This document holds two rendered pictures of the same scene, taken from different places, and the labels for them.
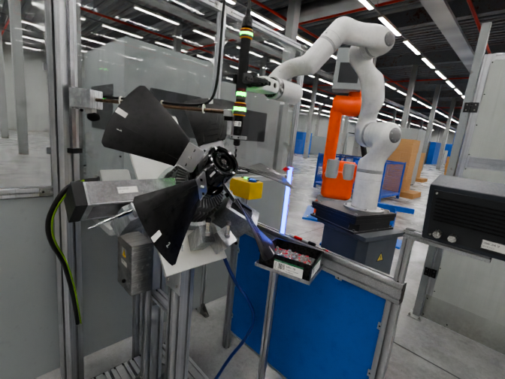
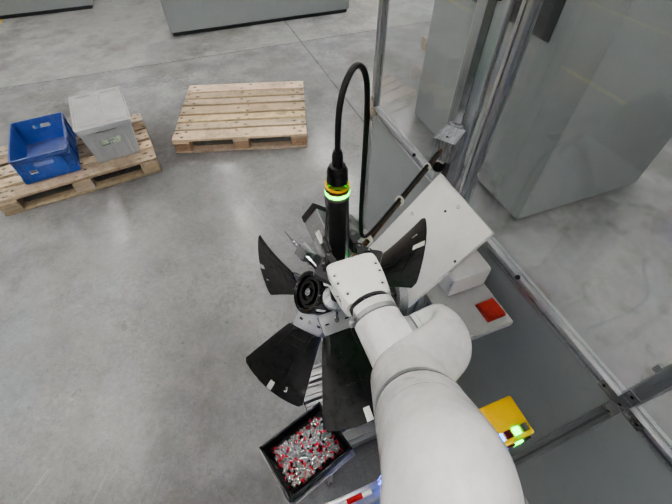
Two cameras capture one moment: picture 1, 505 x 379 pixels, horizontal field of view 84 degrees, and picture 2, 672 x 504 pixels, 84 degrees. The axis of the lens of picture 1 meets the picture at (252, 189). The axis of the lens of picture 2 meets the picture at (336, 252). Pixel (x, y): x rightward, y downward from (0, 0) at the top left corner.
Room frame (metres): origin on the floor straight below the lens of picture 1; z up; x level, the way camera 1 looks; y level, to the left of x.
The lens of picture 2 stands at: (1.24, -0.37, 2.08)
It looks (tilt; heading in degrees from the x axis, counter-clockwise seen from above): 51 degrees down; 115
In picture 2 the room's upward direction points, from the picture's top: straight up
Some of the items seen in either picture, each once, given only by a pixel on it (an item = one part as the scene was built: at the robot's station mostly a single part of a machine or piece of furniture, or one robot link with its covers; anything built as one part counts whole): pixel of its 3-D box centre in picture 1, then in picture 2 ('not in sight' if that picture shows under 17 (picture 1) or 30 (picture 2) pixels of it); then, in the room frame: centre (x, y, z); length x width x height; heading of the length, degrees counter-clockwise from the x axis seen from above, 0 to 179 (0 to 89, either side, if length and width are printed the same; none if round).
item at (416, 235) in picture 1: (444, 244); not in sight; (0.86, -0.63, 1.04); 0.24 x 0.03 x 0.03; 46
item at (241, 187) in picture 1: (246, 189); (490, 430); (1.50, 0.04, 1.02); 0.16 x 0.10 x 0.11; 46
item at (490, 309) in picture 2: not in sight; (490, 309); (1.46, 0.52, 0.87); 0.08 x 0.08 x 0.02; 47
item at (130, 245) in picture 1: (134, 262); not in sight; (1.11, 0.47, 0.73); 0.15 x 0.09 x 0.22; 46
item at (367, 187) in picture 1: (366, 190); not in sight; (1.36, -0.56, 1.10); 0.19 x 0.19 x 0.18
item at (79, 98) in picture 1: (85, 98); (448, 142); (1.14, 0.69, 1.39); 0.10 x 0.07 x 0.09; 81
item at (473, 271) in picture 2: not in sight; (457, 267); (1.30, 0.62, 0.92); 0.17 x 0.16 x 0.11; 46
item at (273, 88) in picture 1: (262, 85); (359, 285); (1.12, 0.00, 1.51); 0.11 x 0.10 x 0.07; 136
